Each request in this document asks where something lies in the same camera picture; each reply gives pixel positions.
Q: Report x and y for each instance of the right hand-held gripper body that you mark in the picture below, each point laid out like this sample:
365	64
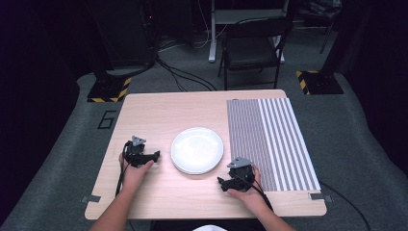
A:
241	173

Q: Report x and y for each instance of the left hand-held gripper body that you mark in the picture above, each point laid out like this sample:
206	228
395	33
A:
137	153

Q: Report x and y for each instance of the person's left hand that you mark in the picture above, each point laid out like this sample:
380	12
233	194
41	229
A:
134	176

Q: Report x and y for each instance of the person's right hand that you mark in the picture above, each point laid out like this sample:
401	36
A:
253	197

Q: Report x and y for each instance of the grey white striped mat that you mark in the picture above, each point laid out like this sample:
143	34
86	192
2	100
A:
272	144

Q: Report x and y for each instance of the white round plate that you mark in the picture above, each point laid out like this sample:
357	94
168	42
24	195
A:
197	150

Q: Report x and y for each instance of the person's white clothing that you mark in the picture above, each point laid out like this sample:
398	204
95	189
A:
210	228

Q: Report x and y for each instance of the grey tape strip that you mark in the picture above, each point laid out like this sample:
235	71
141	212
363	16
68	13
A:
320	197
91	199

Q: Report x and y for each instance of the black yellow striped stand base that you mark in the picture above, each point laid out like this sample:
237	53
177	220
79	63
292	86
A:
107	91
320	83

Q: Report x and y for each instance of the dark equipment cabinet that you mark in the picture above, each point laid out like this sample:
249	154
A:
128	32

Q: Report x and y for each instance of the black folding chair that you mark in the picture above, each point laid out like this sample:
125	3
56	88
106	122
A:
253	48

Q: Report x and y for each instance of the white desk frame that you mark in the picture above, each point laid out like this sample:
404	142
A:
213	38

